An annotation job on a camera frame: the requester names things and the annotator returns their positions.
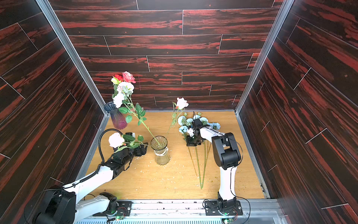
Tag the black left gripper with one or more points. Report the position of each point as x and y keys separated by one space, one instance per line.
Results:
x=142 y=151

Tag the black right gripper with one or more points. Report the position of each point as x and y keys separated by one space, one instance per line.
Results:
x=193 y=140

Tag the small light blue sprig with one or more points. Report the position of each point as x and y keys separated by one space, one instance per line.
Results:
x=184 y=130

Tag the short pale pink rose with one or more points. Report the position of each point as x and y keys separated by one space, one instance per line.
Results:
x=121 y=141

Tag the small light blue flower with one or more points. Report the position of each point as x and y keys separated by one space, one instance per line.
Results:
x=206 y=134

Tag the clear glass vase with ribbon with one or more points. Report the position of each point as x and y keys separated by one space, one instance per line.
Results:
x=159 y=145

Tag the blue purple glass vase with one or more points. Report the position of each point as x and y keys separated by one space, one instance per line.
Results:
x=117 y=117

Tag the white flower stem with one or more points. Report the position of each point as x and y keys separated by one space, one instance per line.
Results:
x=184 y=121

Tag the light blue flower bunch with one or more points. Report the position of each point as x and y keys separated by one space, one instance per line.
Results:
x=125 y=105

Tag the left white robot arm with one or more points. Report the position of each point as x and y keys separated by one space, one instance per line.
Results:
x=67 y=204

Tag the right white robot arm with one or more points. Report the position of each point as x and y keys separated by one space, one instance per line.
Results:
x=226 y=155

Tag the pink rose in clear vase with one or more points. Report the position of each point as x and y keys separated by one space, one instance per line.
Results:
x=178 y=108

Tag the red rose stem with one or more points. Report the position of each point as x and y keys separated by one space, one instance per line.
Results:
x=116 y=80

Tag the pink rose stem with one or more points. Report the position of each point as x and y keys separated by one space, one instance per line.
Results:
x=128 y=77

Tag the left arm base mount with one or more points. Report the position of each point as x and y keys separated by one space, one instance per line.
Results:
x=115 y=207

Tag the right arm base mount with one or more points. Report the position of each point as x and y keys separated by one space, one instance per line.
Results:
x=222 y=207

